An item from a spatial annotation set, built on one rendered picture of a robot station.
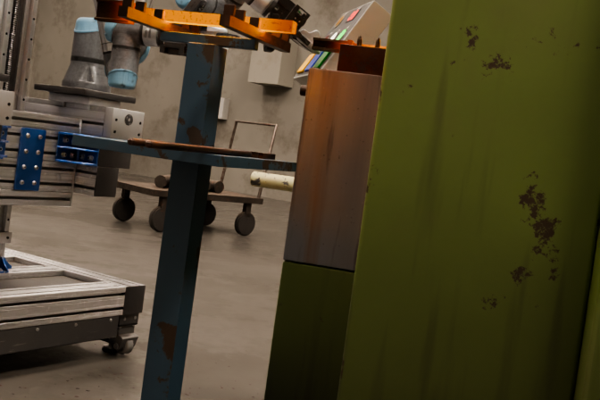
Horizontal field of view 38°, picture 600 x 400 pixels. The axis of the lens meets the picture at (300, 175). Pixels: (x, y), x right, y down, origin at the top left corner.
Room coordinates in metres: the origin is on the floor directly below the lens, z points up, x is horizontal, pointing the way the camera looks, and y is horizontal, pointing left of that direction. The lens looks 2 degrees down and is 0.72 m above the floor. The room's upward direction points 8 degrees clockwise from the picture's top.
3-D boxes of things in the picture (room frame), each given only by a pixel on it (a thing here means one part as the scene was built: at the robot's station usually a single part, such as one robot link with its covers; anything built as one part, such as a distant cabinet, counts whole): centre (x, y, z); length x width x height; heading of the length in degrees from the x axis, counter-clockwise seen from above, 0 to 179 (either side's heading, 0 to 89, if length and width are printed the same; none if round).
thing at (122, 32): (2.32, 0.50, 0.98); 0.11 x 0.08 x 0.09; 79
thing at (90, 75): (2.73, 0.70, 0.87); 0.15 x 0.15 x 0.10
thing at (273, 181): (2.58, -0.07, 0.62); 0.44 x 0.05 x 0.05; 79
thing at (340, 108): (2.12, -0.30, 0.69); 0.56 x 0.38 x 0.45; 79
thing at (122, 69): (2.33, 0.51, 0.88); 0.11 x 0.08 x 0.11; 17
